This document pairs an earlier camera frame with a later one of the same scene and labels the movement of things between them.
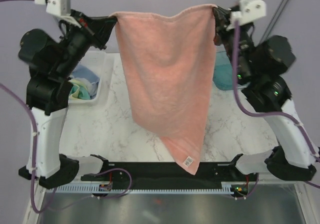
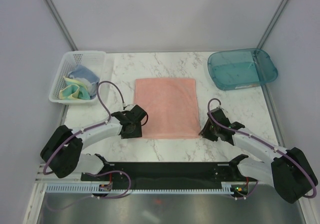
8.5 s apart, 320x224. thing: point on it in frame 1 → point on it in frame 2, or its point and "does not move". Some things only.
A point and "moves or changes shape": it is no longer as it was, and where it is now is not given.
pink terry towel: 170,57 moves or changes shape
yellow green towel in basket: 79,90 does not move
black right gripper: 223,14 → 205,133
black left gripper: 96,28 → 137,133
